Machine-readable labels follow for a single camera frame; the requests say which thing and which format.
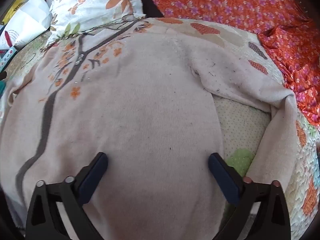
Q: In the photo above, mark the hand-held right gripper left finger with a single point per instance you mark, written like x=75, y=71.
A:
x=93, y=175

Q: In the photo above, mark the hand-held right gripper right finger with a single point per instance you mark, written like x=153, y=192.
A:
x=222, y=177

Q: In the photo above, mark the pale pink branch-print sweater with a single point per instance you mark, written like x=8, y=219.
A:
x=150, y=105

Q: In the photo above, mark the quilted heart-pattern blanket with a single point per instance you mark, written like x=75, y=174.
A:
x=240, y=130

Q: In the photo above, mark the light blue dotted box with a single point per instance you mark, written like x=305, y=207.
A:
x=7, y=56

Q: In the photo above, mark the white plastic bag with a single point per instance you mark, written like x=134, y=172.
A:
x=27, y=27

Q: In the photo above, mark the white floral pillow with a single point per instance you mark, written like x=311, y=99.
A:
x=87, y=2

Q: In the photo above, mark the orange floral bed sheet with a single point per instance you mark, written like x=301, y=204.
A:
x=225, y=2

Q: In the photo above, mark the yellow plastic bag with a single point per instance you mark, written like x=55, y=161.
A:
x=15, y=8

